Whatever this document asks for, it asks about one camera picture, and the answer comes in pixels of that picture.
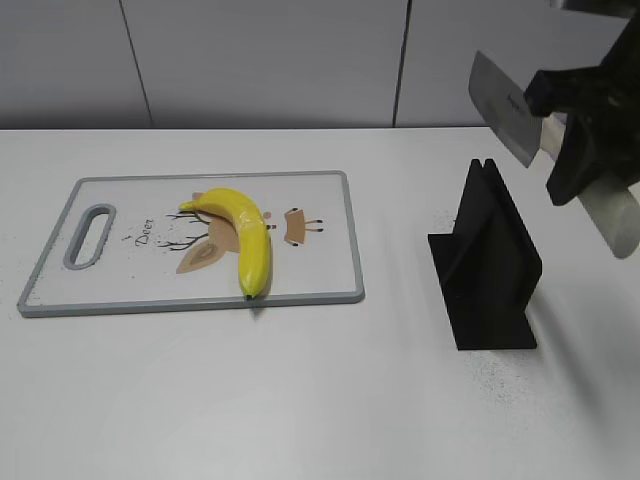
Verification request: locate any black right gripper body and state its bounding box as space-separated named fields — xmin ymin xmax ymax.
xmin=598 ymin=9 xmax=639 ymax=150

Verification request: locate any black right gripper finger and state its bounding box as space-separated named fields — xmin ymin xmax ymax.
xmin=524 ymin=66 xmax=613 ymax=117
xmin=546 ymin=114 xmax=639 ymax=206

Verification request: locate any white-handled cleaver knife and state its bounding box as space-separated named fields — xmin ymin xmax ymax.
xmin=468 ymin=51 xmax=639 ymax=259

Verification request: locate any yellow plastic banana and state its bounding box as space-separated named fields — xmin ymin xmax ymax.
xmin=179 ymin=188 xmax=271 ymax=298

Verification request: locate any black knife stand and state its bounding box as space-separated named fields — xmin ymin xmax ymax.
xmin=427 ymin=158 xmax=542 ymax=350

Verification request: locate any white grey-rimmed cutting board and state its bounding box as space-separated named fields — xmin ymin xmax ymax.
xmin=18 ymin=170 xmax=365 ymax=317

